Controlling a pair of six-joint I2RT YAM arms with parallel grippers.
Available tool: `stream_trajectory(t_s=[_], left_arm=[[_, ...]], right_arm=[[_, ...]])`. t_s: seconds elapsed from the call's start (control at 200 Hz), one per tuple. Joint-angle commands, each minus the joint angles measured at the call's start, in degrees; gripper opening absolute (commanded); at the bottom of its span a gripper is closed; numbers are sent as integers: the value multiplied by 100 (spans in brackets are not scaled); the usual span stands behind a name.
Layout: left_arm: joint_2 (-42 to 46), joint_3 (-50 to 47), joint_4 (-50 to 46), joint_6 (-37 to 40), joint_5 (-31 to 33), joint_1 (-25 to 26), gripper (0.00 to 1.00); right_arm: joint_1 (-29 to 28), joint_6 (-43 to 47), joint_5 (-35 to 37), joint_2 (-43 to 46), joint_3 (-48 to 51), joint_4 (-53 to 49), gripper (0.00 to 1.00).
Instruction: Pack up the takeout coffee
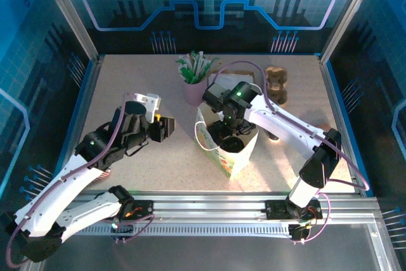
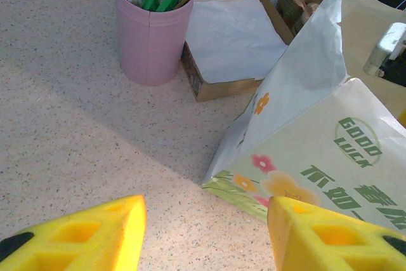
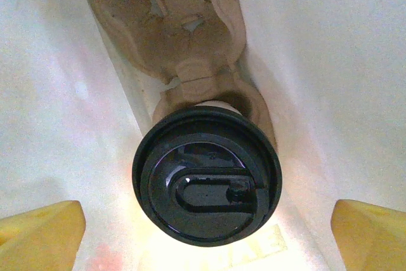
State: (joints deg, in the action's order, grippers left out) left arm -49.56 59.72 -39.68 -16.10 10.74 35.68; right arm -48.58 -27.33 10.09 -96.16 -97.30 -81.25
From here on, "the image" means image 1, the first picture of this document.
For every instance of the black plastic cup lid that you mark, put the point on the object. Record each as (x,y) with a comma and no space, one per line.
(233,144)

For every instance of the white paper coffee cup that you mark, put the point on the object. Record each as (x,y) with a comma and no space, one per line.
(274,137)

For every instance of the white printed paper bag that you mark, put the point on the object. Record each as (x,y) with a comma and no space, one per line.
(234,164)

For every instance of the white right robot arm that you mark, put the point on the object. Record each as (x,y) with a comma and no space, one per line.
(285,128)

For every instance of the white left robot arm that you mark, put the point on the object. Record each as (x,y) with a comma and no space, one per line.
(57,195)

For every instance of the stack of white napkins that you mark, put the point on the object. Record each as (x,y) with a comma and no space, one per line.
(241,71)

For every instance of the pink straw holder cup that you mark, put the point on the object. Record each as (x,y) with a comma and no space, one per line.
(193,93)

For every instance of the brown pulp cup carrier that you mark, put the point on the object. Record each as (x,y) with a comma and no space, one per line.
(276,75)

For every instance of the red striped paper package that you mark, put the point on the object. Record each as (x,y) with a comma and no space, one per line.
(103,174)

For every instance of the white wrapped straw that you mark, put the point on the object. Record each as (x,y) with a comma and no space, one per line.
(201,56)

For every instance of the brown cardboard cup sleeve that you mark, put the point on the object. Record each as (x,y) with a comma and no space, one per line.
(323,126)

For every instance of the small black controller box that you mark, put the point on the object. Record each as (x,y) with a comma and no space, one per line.
(122,229)
(298,232)

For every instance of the aluminium mounting rail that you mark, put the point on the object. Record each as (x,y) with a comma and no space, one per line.
(206,206)

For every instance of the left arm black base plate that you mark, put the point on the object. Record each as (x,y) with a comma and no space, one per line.
(142,209)

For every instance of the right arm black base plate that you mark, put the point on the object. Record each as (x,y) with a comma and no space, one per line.
(274,209)

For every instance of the aluminium frame post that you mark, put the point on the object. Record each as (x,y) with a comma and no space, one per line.
(352,7)
(68,7)

